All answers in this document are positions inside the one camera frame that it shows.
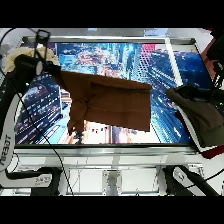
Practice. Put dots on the brown T-shirt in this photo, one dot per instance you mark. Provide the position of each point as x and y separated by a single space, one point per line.
116 103

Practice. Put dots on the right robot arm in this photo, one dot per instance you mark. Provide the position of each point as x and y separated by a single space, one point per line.
181 175

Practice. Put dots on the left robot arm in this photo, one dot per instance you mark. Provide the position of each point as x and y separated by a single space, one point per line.
25 68

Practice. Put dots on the dark grey garment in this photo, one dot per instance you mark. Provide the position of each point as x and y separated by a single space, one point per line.
203 116

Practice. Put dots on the red garment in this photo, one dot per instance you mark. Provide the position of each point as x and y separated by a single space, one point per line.
216 151

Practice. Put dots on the beige garment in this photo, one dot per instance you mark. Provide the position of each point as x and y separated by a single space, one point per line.
13 58

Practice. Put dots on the silver frame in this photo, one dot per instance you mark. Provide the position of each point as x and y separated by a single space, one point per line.
113 152

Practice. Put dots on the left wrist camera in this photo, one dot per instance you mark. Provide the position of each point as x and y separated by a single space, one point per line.
43 32

